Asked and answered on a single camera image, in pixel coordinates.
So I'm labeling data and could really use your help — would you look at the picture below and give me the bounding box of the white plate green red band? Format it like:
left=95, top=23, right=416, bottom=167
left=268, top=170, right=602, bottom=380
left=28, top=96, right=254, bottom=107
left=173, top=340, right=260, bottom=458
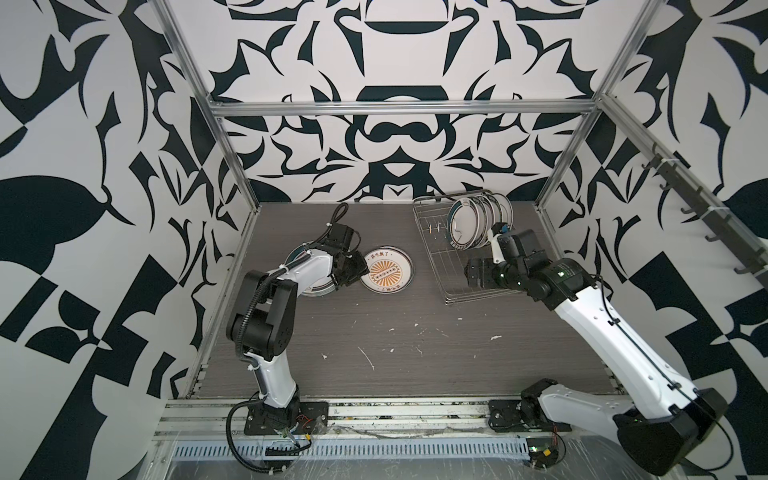
left=284, top=244, right=336, bottom=297

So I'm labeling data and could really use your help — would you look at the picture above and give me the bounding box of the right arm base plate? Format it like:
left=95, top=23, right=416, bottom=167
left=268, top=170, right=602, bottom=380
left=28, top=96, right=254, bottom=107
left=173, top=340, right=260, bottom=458
left=488, top=399, right=572, bottom=433

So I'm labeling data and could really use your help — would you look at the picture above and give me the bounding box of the aluminium frame crossbar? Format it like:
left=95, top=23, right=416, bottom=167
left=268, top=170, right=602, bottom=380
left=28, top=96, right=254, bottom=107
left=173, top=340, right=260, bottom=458
left=209, top=99, right=596, bottom=117

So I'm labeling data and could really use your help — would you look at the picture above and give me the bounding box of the white plate rear stack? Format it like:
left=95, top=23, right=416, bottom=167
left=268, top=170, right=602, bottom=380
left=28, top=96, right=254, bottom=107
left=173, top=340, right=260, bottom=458
left=447, top=191, right=514, bottom=250

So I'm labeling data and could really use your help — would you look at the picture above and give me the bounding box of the black corrugated cable conduit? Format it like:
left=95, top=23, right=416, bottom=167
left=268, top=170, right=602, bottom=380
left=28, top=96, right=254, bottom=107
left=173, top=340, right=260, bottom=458
left=226, top=398, right=301, bottom=475

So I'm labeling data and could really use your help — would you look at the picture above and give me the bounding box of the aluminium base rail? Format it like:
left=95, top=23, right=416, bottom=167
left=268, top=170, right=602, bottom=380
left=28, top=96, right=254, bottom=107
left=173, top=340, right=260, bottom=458
left=146, top=392, right=664, bottom=442

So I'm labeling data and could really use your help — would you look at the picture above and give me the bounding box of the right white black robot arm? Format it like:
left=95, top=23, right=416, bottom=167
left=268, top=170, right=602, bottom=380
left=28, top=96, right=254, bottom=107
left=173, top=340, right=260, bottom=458
left=465, top=223, right=728, bottom=476

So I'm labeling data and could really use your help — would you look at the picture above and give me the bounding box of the wire dish rack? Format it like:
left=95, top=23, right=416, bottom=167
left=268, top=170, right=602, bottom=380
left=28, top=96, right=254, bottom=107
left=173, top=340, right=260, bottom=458
left=412, top=190, right=513, bottom=305

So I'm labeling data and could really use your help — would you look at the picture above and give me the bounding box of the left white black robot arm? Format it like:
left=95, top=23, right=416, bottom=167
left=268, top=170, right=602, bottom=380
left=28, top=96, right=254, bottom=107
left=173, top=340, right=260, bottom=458
left=226, top=223, right=369, bottom=426

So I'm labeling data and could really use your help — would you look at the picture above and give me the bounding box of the white slotted cable duct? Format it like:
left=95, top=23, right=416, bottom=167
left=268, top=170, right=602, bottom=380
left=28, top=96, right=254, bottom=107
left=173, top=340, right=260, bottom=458
left=172, top=437, right=530, bottom=462

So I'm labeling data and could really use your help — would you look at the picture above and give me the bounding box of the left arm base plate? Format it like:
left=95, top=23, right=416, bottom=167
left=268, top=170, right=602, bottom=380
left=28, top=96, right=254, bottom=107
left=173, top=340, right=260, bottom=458
left=244, top=400, right=329, bottom=436

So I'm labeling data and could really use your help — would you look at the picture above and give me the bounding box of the wall hook rail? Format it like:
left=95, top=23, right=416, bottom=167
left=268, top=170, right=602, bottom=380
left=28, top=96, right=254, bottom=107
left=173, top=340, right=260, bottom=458
left=643, top=143, right=767, bottom=289

